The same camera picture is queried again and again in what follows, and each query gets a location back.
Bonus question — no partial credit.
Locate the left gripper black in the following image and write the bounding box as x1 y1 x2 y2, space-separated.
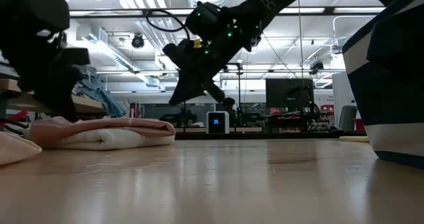
6 30 83 123

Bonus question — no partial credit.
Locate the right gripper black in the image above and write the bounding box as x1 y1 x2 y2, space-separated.
168 34 246 107

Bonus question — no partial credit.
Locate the yellow checked towel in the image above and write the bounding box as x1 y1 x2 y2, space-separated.
0 131 43 167

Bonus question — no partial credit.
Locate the pink towel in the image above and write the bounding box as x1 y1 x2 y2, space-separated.
25 115 177 149

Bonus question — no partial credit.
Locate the white towel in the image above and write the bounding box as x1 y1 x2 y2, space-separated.
54 127 176 152

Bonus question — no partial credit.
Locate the person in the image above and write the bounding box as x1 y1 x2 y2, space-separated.
222 97 237 119

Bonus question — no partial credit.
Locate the small white screen device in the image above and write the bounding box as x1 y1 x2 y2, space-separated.
205 111 231 135

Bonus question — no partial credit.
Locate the teal cloth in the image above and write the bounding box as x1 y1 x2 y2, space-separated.
74 70 127 118

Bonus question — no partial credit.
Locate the red black clip lead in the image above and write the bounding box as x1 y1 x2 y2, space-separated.
0 109 30 124

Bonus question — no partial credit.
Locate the black monitor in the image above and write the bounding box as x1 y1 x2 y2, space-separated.
265 78 314 114

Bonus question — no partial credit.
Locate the low cluttered shelf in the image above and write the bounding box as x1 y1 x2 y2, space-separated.
264 103 335 134

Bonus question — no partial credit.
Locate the black overhead bar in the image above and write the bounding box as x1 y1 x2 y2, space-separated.
68 7 387 19

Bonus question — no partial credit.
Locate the white cabinet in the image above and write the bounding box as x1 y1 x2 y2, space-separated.
331 72 358 129

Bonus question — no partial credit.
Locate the grey waste bin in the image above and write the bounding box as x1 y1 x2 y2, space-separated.
338 104 359 132

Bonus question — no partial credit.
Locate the wooden stick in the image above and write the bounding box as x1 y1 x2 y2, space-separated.
338 135 370 143

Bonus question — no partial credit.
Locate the navy fabric bin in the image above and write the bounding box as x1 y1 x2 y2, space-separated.
341 0 424 170

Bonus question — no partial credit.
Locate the wooden workbench grey frame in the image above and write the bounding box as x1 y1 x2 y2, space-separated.
0 78 107 119

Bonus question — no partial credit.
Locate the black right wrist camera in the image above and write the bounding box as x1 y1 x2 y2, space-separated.
162 42 190 70

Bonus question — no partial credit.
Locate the black looped table cable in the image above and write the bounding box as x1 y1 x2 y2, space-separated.
0 119 31 136

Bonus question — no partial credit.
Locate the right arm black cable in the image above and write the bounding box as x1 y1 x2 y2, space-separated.
145 9 192 40

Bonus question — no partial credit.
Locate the thin hanging cable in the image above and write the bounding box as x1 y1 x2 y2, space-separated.
297 0 305 85

